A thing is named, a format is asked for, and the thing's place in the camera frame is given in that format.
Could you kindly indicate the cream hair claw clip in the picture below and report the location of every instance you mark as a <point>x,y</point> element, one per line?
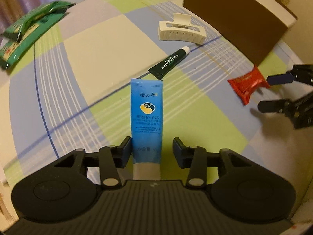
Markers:
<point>181,29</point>

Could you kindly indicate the red snack packet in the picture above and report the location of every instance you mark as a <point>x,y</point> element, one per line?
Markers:
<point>245,85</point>

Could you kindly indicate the dark green ointment tube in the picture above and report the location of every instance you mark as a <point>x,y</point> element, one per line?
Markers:
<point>165,66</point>

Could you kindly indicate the blue hand cream tube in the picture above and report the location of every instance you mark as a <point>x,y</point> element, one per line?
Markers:
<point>146,117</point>

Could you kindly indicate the checkered tablecloth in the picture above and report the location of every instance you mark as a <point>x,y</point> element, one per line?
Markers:
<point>71,90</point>

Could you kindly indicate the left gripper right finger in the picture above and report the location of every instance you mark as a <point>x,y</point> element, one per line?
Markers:
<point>193,158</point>

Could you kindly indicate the brown cardboard storage box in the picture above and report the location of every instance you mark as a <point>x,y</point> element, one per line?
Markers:
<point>252,26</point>

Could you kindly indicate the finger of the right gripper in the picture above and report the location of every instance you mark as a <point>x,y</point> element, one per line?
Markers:
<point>277,106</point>
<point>279,79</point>

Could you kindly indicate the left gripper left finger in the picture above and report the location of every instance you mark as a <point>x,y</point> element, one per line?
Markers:
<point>111,158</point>

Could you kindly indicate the upper green wipes pack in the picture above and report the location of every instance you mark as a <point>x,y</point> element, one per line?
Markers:
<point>17,30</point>

